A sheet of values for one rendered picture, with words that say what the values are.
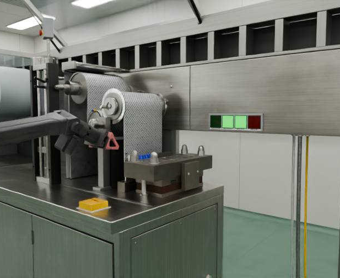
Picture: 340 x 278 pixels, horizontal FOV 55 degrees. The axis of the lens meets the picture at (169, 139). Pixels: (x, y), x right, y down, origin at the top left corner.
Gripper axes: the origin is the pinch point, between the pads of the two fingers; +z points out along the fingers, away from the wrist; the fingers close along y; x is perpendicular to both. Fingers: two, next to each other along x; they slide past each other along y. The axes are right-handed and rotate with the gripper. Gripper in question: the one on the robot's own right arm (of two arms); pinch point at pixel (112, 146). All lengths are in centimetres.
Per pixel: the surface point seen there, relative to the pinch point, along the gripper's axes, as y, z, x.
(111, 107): -6.2, -2.8, 15.8
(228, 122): 28.4, 30.9, 26.6
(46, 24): -60, -21, 54
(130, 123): -0.9, 5.3, 12.6
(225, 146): -111, 253, 98
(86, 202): 9.7, -9.3, -23.5
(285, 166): -35, 262, 85
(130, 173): 7.2, 7.7, -7.5
